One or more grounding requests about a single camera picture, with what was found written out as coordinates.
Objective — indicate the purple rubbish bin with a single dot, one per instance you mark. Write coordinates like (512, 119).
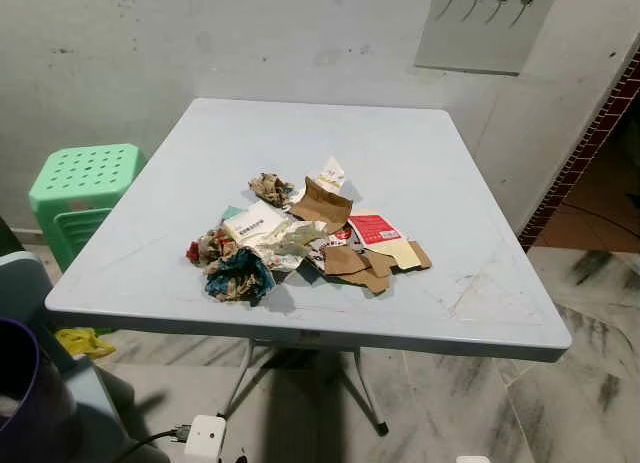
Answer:
(25, 393)

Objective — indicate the grey plastic folding table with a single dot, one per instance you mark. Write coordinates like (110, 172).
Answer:
(410, 153)

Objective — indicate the red and yellow packet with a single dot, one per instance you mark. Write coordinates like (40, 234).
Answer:
(380, 231)

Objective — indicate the torn brown cardboard pieces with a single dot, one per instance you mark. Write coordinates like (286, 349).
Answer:
(345, 261)

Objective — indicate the small white snack packet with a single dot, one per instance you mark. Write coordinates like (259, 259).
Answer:
(331, 173)

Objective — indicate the brown paper bag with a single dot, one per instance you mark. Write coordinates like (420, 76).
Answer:
(322, 205)

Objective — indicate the crumpled white paper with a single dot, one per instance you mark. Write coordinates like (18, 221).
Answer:
(292, 241)

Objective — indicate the crumpled brown paper ball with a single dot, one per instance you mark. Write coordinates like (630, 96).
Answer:
(270, 189)

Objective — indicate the white packet with black text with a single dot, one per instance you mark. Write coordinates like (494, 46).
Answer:
(254, 223)

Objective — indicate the crumpled teal paper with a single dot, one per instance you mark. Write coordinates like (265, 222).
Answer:
(238, 276)

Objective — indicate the crumpled red brown wrapper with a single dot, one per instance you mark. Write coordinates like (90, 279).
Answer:
(210, 248)

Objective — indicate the green plastic stool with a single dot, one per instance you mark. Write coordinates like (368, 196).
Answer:
(85, 173)

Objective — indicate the yellow plastic bag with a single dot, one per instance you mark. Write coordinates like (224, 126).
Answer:
(83, 342)

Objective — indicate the grey blue plastic container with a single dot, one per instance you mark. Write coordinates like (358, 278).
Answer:
(95, 403)

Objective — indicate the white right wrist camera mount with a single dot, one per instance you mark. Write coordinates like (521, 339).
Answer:
(472, 459)

